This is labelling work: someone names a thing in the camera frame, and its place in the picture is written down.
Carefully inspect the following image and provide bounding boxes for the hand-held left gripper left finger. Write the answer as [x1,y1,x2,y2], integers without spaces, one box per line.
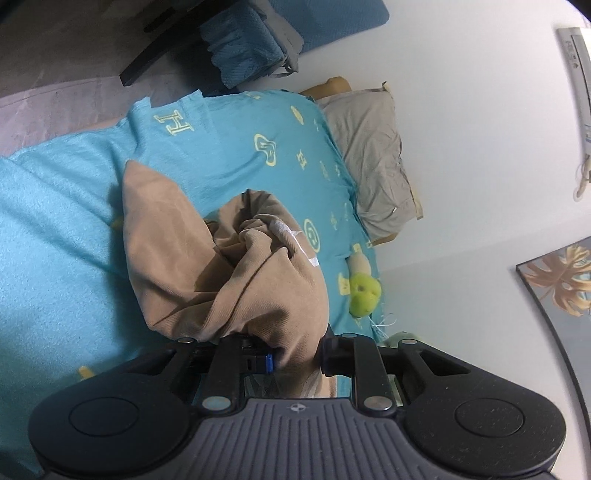
[122,335,276,411]

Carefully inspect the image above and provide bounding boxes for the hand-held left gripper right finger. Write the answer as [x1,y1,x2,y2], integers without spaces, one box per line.
[318,334,472,411]

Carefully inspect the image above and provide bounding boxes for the tan garment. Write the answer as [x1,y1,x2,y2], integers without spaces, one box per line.
[121,159,340,398]

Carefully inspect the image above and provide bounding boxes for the green plush toy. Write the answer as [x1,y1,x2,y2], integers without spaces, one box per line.
[346,244,383,319]

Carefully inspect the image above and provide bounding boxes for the pale green soft toy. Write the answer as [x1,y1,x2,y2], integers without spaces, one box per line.
[385,330,419,348]

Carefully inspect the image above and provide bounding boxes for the grey pillow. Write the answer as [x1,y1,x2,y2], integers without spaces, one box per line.
[318,82,423,240]

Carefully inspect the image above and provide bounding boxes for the leaf print framed picture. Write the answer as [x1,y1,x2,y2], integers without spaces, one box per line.
[516,240,591,462]

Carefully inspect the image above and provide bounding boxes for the teal printed bed blanket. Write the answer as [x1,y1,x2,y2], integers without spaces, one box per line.
[0,88,385,480]

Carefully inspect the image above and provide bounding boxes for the tan pillow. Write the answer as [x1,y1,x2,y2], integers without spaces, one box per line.
[299,76,354,100]

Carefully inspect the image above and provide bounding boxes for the grey bag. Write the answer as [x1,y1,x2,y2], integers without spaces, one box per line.
[259,9,305,77]

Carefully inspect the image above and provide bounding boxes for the teal knitted cloth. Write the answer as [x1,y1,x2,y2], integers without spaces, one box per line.
[201,7,288,90]

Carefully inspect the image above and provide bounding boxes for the blue chair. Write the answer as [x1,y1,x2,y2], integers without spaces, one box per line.
[119,0,391,88]

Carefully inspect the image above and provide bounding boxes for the white air conditioner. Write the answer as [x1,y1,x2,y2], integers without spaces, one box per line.
[556,27,591,155]

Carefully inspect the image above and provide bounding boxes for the white air conditioner cable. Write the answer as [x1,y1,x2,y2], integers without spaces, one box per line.
[573,154,591,202]

